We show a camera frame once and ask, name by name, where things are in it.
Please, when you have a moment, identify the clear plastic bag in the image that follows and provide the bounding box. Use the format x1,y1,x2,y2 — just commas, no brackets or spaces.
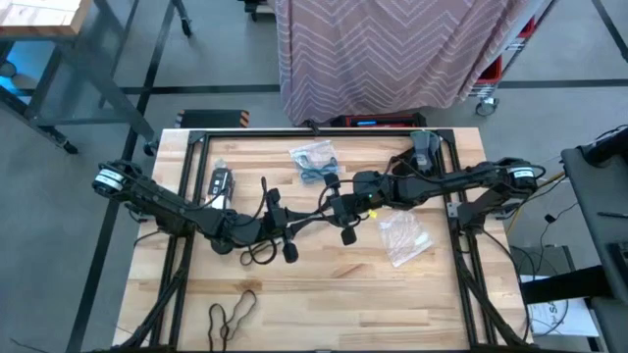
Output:
378,209,435,269

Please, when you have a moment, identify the thin black rubber band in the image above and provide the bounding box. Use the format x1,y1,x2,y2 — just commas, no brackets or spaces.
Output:
226,288,259,328

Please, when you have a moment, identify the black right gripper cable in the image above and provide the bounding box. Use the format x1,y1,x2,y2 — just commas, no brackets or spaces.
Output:
317,178,367,230

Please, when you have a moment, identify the wooden workbench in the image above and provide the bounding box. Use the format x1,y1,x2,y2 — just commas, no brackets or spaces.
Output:
0,0,161,157

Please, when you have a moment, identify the chrome wire rack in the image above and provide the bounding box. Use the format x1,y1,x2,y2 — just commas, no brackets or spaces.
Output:
463,0,560,118

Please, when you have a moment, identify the black yellow striped floor box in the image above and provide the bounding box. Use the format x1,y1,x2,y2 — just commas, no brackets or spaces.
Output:
174,108,251,130

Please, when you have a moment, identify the yellow cable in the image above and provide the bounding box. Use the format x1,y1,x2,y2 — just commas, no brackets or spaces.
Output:
507,170,566,235

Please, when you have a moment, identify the wide blue rubber band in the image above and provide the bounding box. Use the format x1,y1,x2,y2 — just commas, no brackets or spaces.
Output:
298,159,340,185

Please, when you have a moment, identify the black aluminium table frame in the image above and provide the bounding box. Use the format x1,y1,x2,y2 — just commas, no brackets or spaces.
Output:
112,126,534,353

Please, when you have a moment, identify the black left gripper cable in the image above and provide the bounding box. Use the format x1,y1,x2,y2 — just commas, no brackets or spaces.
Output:
247,176,269,227

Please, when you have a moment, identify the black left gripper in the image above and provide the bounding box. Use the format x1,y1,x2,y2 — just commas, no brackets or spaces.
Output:
230,188,320,265

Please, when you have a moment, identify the grey-backed work glove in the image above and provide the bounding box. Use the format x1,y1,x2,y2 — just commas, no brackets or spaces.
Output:
410,129,442,174

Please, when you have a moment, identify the black floor stand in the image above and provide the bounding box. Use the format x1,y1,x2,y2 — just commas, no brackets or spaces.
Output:
242,0,276,24

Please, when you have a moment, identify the black work glove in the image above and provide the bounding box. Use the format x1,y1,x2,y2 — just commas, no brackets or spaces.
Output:
391,155,413,176

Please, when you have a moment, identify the white printed box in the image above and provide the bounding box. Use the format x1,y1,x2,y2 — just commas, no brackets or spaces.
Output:
527,295,601,339

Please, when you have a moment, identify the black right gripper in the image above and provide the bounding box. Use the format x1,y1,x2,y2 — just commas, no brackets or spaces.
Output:
313,172,379,246

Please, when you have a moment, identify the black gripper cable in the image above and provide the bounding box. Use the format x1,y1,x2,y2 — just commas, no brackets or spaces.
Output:
247,176,269,227
317,178,367,230

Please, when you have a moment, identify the black side desk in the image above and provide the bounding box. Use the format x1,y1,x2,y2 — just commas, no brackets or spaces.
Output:
560,125,628,353

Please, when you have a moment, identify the black caster leg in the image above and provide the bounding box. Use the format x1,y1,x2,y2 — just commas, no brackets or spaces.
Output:
168,0,194,38

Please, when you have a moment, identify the black white zipper bag box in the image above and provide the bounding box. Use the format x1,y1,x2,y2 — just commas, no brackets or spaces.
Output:
206,168,236,210

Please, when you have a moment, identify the black red equipment case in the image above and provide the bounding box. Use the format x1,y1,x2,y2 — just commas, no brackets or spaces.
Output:
338,112,428,129

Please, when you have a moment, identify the black cable with plug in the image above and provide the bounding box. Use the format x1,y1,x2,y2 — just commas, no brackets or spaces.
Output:
537,201,580,256

